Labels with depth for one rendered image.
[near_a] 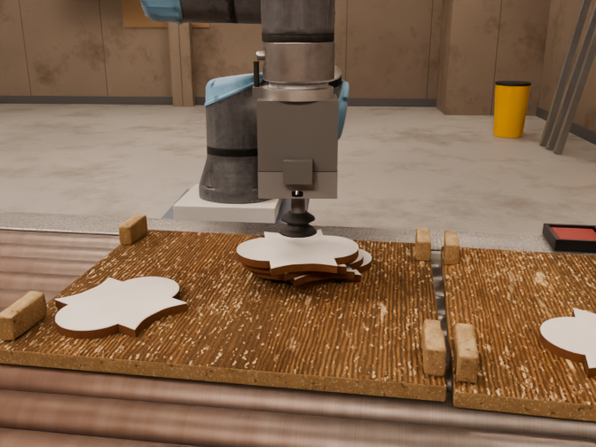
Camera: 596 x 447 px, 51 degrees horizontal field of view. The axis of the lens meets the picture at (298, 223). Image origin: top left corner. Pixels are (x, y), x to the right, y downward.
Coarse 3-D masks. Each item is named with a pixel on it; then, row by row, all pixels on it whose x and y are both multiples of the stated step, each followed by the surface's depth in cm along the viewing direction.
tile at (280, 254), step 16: (256, 240) 73; (272, 240) 73; (288, 240) 73; (304, 240) 73; (320, 240) 73; (336, 240) 73; (352, 240) 73; (240, 256) 69; (256, 256) 68; (272, 256) 68; (288, 256) 68; (304, 256) 68; (320, 256) 68; (336, 256) 68; (352, 256) 70; (272, 272) 66; (336, 272) 66
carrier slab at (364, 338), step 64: (128, 256) 79; (192, 256) 79; (384, 256) 79; (192, 320) 63; (256, 320) 63; (320, 320) 63; (384, 320) 63; (256, 384) 54; (320, 384) 53; (384, 384) 52
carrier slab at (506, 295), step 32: (480, 256) 79; (512, 256) 79; (544, 256) 79; (576, 256) 79; (448, 288) 70; (480, 288) 70; (512, 288) 70; (544, 288) 70; (576, 288) 70; (448, 320) 63; (480, 320) 63; (512, 320) 63; (544, 320) 63; (480, 352) 57; (512, 352) 57; (544, 352) 57; (480, 384) 52; (512, 384) 52; (544, 384) 52; (576, 384) 52; (544, 416) 50; (576, 416) 49
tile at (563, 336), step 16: (560, 320) 60; (576, 320) 60; (592, 320) 60; (544, 336) 57; (560, 336) 57; (576, 336) 57; (592, 336) 57; (560, 352) 56; (576, 352) 55; (592, 352) 55; (592, 368) 52
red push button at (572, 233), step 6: (552, 228) 93; (558, 228) 92; (564, 228) 92; (570, 228) 92; (576, 228) 92; (558, 234) 90; (564, 234) 90; (570, 234) 90; (576, 234) 90; (582, 234) 90; (588, 234) 90; (594, 234) 90
